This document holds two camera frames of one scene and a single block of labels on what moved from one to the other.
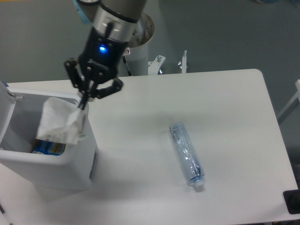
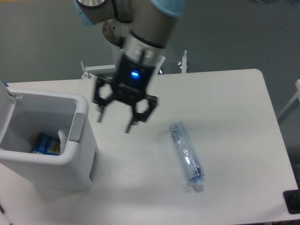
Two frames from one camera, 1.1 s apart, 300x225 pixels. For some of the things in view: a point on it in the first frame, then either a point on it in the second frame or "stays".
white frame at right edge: [295, 102] stays
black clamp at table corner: [292, 199] stays
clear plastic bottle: [194, 170] stays
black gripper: [102, 53] -> [132, 80]
